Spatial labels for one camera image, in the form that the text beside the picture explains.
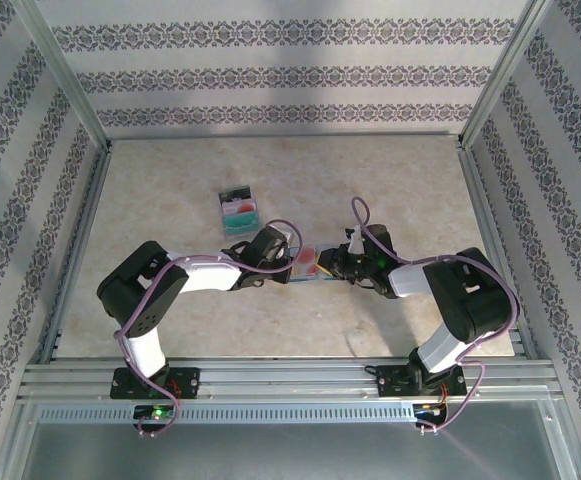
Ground teal card holder wallet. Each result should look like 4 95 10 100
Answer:
286 243 339 285

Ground clear acrylic card box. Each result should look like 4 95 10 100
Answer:
218 185 263 243

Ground teal card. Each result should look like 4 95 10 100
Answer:
221 211 261 237

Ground red white card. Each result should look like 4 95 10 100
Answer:
221 198 258 215

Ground right controller board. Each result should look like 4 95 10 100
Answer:
412 401 450 424

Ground controller board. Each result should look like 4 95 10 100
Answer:
412 401 450 424
133 403 177 422

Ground grey metal sheet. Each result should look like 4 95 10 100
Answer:
0 399 581 480

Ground left controller board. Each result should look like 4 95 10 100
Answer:
133 403 177 422

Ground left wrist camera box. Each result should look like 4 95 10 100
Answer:
269 227 295 261

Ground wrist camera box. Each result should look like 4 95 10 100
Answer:
343 225 367 255
269 227 295 261

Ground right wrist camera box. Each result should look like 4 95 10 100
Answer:
343 225 367 255

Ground aluminium mounting rail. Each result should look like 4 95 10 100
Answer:
17 356 566 403

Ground aluminium back frame rail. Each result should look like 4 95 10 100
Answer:
104 130 464 144

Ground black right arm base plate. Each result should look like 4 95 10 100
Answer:
375 363 470 400

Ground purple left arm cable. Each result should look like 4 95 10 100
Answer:
114 218 304 439

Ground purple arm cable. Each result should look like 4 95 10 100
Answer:
350 196 519 434
114 218 304 439

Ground aluminium right side rail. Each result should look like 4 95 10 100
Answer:
457 142 541 362

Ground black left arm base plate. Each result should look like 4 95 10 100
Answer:
109 366 203 401

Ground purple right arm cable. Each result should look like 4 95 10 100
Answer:
350 196 519 434

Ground slotted grey cable duct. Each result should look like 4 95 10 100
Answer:
36 402 417 426

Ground aluminium left side rail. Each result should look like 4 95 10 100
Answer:
37 142 116 365

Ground aluminium right frame post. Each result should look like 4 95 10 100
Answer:
457 0 559 149

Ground aluminium frame post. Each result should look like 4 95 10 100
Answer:
457 0 559 149
12 0 113 151

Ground aluminium left frame post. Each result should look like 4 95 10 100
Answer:
12 0 113 151

